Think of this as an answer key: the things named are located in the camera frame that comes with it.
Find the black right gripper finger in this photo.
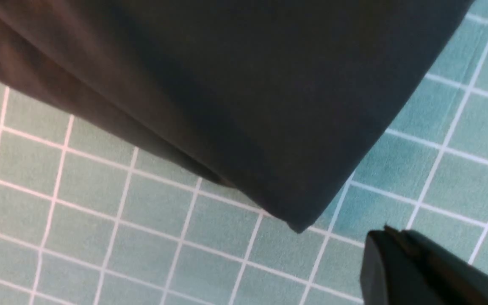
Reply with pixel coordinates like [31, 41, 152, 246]
[360, 226, 488, 305]

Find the dark gray long-sleeve top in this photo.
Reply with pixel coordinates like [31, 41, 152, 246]
[0, 0, 473, 233]

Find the green checkered table mat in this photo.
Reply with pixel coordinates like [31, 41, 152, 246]
[0, 0, 488, 305]

